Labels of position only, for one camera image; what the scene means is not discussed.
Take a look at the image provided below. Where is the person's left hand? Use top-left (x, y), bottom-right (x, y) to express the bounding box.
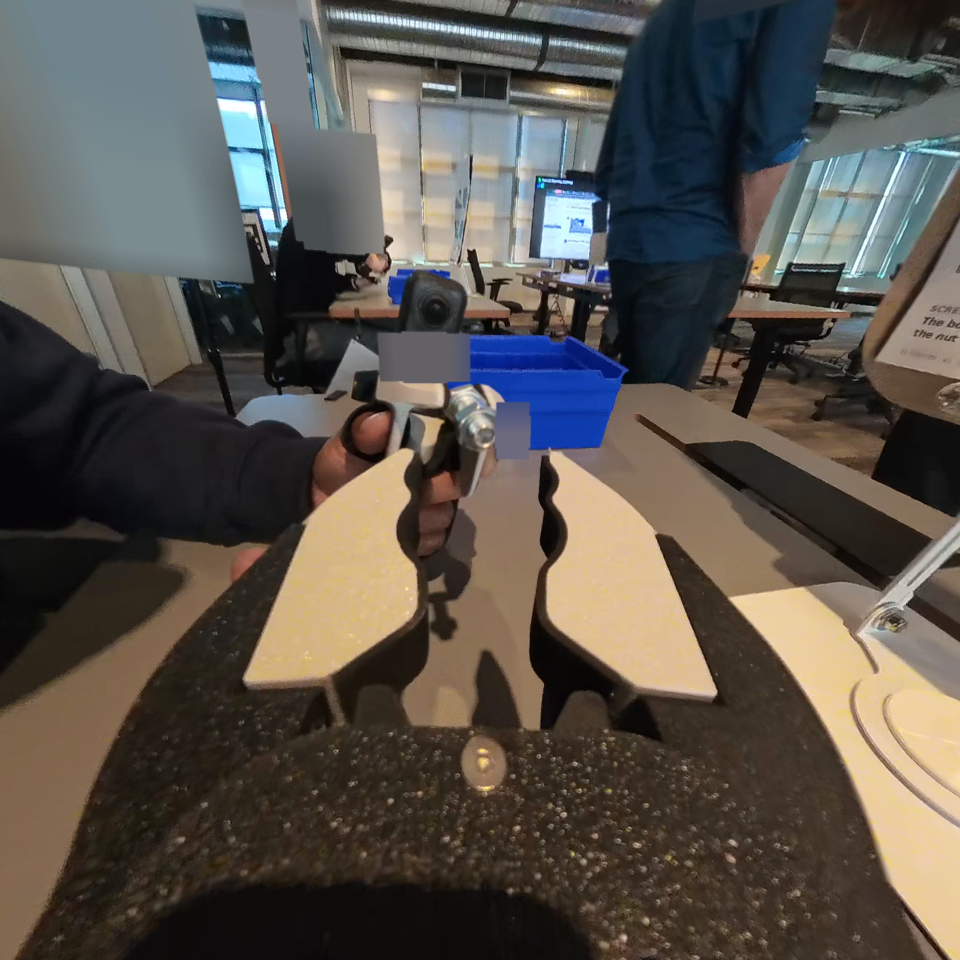
top-left (309, 412), bottom-right (498, 559)

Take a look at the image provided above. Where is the long wooden office table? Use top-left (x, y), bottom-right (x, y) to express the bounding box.
top-left (716, 291), bottom-right (854, 420)

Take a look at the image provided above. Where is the person's left forearm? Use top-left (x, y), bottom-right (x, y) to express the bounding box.
top-left (0, 300), bottom-right (329, 547)

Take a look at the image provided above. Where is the small blue storage bin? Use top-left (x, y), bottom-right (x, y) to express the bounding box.
top-left (388, 267), bottom-right (453, 299)

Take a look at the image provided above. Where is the printed instruction sheet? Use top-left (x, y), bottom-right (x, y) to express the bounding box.
top-left (873, 258), bottom-right (960, 381)

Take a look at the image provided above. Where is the black office chair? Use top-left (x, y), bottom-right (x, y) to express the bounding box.
top-left (738, 261), bottom-right (847, 385)
top-left (465, 247), bottom-right (526, 336)

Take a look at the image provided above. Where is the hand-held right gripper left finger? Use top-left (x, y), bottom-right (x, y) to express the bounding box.
top-left (241, 447), bottom-right (432, 726)

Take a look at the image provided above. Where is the steel bolt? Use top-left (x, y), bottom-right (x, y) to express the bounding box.
top-left (448, 388), bottom-right (499, 447)

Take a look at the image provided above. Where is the large display screen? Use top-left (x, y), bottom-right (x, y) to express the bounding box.
top-left (527, 172), bottom-right (603, 265)

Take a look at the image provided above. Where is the wooden document stand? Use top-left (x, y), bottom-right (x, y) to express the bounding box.
top-left (729, 176), bottom-right (960, 942)

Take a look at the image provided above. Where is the blue plastic bin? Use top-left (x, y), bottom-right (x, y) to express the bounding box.
top-left (468, 333), bottom-right (630, 453)

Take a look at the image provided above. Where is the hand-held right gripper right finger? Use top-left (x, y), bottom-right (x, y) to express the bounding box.
top-left (531, 448), bottom-right (720, 715)

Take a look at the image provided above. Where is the white door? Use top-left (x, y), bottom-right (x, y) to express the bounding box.
top-left (0, 257), bottom-right (205, 393)

